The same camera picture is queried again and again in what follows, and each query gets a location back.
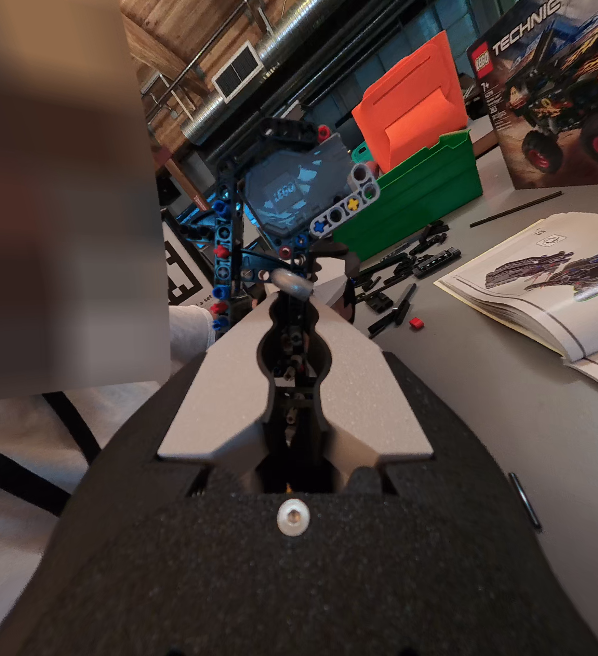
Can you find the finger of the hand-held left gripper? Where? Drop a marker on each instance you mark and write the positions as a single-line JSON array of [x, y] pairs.
[[332, 279]]

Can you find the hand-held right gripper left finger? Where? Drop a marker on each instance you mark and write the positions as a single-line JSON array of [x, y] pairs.
[[217, 399]]

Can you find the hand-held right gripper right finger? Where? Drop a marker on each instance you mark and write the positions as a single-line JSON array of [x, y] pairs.
[[375, 405]]

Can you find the lego truck model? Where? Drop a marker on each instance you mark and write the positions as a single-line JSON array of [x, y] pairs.
[[278, 200]]

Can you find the group of black lego beams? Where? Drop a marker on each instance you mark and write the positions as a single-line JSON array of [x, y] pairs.
[[411, 266]]

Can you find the small red lego piece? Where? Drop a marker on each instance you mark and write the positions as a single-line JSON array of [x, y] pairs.
[[416, 322]]

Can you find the short black lego pin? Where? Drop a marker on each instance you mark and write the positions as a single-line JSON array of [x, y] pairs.
[[524, 499]]

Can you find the long black lego axle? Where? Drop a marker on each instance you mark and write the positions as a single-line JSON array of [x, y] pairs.
[[514, 209]]

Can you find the lego instruction booklet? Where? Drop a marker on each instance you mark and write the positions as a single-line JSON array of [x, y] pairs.
[[545, 287]]

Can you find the lego set box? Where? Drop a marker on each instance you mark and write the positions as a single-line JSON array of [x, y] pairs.
[[560, 102]]

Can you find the green plastic bin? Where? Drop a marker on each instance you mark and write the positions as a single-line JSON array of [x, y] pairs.
[[422, 205]]

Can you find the white sheet with black marker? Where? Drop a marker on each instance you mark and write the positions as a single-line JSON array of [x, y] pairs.
[[175, 276]]

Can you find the orange folded box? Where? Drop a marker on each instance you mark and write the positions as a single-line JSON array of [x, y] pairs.
[[406, 102]]

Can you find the white vent grille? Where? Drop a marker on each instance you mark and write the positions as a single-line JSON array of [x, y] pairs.
[[237, 71]]

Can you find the metal ventilation duct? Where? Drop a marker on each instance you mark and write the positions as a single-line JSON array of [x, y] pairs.
[[278, 46]]

